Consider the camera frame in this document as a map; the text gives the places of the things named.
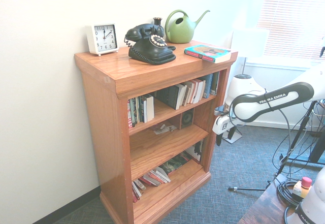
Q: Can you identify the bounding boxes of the white square alarm clock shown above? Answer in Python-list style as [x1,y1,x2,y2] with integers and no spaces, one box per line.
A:
[85,23,119,57]

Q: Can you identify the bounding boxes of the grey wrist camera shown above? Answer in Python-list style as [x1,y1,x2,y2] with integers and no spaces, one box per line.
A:
[213,105,229,117]

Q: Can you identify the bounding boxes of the red white spine book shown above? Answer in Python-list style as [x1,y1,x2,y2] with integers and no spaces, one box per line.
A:
[127,98,136,129]

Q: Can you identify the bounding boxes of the dark green spine book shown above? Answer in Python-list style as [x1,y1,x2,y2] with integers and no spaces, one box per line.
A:
[135,96,142,124]

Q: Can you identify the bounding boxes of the black white cover book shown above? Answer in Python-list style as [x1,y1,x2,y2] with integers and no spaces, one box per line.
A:
[184,139,205,164]

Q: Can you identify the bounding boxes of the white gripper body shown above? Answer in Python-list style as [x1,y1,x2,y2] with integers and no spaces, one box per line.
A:
[212,114,238,135]

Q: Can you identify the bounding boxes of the wooden bookshelf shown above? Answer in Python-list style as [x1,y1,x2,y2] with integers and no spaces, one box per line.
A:
[74,40,239,224]

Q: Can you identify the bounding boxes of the small wooden speaker box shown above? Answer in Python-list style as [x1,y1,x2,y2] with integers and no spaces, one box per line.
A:
[167,108,196,131]

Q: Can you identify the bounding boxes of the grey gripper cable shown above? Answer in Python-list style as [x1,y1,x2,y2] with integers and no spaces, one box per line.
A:
[264,99,293,181]

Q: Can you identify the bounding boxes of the large black book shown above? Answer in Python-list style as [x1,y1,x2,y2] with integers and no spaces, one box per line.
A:
[154,83,188,110]

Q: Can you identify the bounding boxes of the loose papers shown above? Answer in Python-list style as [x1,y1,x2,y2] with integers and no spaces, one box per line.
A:
[152,123,178,135]

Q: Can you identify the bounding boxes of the small black vase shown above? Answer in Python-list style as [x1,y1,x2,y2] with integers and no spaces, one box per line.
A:
[153,17,164,32]

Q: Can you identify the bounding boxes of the black spine white-paged book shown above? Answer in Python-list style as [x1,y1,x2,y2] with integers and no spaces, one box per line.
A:
[140,93,155,123]

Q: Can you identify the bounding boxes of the dark grey book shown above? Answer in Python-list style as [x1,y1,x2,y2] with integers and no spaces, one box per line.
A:
[211,71,220,95]

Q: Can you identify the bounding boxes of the white red paperback book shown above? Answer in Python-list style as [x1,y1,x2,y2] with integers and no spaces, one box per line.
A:
[141,167,171,187]

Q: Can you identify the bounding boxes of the white window blinds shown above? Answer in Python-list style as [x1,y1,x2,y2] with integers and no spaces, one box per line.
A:
[256,0,325,62]

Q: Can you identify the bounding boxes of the black tripod stand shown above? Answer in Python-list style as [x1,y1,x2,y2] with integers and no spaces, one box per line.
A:
[228,102,317,193]

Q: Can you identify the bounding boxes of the teal and red paperback book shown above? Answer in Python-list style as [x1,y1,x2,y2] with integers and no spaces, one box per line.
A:
[184,44,232,64]

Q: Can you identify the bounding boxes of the green plastic watering can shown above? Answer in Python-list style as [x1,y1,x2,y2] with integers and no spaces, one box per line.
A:
[165,9,211,44]

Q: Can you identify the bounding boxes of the dark green picture magazine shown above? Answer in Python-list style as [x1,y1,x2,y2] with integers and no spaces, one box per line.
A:
[159,155,191,175]

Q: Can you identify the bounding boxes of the black coiled cable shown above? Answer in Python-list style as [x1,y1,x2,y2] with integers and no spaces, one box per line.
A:
[276,178,302,207]

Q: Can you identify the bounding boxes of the white-paged paperback book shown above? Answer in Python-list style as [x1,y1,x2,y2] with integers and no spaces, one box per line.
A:
[181,81,194,107]

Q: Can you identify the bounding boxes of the yellow red emergency stop button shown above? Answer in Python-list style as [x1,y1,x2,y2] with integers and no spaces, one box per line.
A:
[292,176,313,200]

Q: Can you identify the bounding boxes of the red spine leaning book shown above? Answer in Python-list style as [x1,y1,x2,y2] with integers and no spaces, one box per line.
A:
[131,180,143,204]

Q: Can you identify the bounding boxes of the blue spine book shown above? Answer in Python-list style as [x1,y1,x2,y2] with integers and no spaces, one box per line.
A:
[203,73,214,99]

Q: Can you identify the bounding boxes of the red cover paperback book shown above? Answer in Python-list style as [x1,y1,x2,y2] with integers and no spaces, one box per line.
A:
[189,78,204,105]

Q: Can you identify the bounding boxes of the black rotary telephone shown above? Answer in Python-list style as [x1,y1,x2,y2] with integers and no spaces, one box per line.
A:
[123,23,177,66]

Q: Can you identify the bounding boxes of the white floor lamp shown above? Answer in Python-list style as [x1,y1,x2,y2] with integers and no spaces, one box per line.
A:
[223,28,270,144]

